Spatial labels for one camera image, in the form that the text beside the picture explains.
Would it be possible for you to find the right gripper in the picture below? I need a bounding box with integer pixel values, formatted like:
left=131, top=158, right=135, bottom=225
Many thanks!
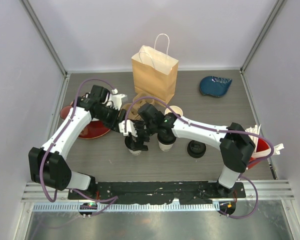
left=130, top=120, right=157, bottom=151

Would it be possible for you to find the black cup lid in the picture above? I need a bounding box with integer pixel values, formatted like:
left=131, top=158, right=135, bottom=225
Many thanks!
left=157, top=133, right=177, bottom=145
left=124, top=136, right=134, bottom=152

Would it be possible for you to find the white paper cup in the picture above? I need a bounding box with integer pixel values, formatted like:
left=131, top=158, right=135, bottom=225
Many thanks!
left=158, top=141, right=173, bottom=152
left=129, top=150, right=142, bottom=156

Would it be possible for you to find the dark red round tray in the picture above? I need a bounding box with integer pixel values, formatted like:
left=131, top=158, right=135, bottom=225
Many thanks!
left=78, top=119, right=110, bottom=140

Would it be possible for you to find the stack of black cup lids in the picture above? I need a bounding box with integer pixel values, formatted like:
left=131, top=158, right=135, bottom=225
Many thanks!
left=187, top=140, right=207, bottom=159

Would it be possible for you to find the brown paper takeout bag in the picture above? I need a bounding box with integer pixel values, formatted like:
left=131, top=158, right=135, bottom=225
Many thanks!
left=131, top=33, right=179, bottom=104

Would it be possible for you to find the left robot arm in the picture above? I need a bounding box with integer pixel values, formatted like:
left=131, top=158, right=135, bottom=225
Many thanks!
left=28, top=85, right=128, bottom=200

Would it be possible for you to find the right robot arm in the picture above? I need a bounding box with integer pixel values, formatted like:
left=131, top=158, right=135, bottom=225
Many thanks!
left=122, top=103, right=256, bottom=198

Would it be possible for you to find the brown cardboard cup carrier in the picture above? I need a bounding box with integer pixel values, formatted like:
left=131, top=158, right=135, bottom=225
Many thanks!
left=121, top=98, right=155, bottom=125

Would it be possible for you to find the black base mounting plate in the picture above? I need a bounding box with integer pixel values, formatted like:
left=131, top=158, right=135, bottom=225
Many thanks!
left=80, top=181, right=246, bottom=205

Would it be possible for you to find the pink glass mug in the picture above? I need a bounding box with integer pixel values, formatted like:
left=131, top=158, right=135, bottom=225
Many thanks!
left=59, top=105, right=73, bottom=120

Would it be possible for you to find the blue ceramic dish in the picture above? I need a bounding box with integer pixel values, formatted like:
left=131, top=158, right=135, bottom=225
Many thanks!
left=198, top=76, right=233, bottom=98

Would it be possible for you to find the red cup of straws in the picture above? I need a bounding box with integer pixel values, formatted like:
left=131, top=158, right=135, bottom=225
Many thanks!
left=245, top=124, right=271, bottom=170

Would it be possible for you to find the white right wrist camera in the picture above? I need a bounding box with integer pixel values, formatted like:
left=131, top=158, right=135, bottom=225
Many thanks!
left=118, top=119, right=138, bottom=137

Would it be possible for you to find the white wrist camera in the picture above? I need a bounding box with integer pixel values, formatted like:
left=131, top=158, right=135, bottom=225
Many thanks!
left=109, top=88, right=128, bottom=110
left=118, top=119, right=138, bottom=137

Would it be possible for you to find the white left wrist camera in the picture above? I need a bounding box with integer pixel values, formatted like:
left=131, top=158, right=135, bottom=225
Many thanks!
left=109, top=88, right=128, bottom=110

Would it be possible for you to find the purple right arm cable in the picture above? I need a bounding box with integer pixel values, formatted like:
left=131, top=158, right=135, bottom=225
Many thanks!
left=124, top=97, right=275, bottom=221

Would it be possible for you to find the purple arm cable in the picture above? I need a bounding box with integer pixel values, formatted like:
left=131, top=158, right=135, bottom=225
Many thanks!
left=124, top=97, right=275, bottom=221
left=41, top=78, right=119, bottom=218

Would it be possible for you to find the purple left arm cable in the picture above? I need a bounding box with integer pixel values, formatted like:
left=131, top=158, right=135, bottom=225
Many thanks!
left=41, top=78, right=119, bottom=218

